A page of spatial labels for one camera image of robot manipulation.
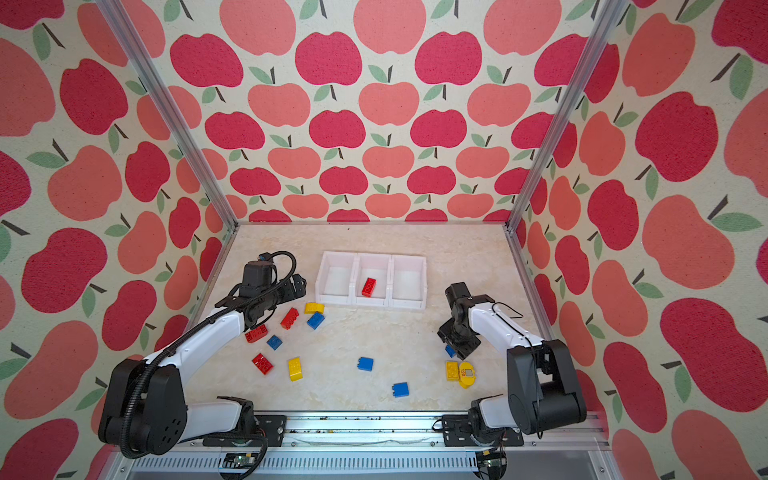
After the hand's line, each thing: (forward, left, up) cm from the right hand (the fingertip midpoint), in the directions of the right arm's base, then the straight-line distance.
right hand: (454, 343), depth 88 cm
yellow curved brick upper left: (+7, +45, +1) cm, 46 cm away
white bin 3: (+21, +15, -2) cm, 26 cm away
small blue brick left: (-5, +54, 0) cm, 54 cm away
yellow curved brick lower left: (-12, +45, 0) cm, 47 cm away
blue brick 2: (-8, +26, -2) cm, 27 cm away
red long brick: (+3, +52, +1) cm, 52 cm away
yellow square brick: (-8, 0, -2) cm, 8 cm away
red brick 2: (+17, +28, 0) cm, 33 cm away
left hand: (+9, +48, +11) cm, 50 cm away
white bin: (+19, +40, 0) cm, 44 cm away
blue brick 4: (-15, +15, -1) cm, 21 cm away
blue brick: (+3, +43, 0) cm, 43 cm away
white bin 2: (+25, +27, +2) cm, 37 cm away
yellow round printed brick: (-9, -3, 0) cm, 9 cm away
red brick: (-12, +55, +1) cm, 56 cm away
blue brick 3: (-4, +2, +4) cm, 6 cm away
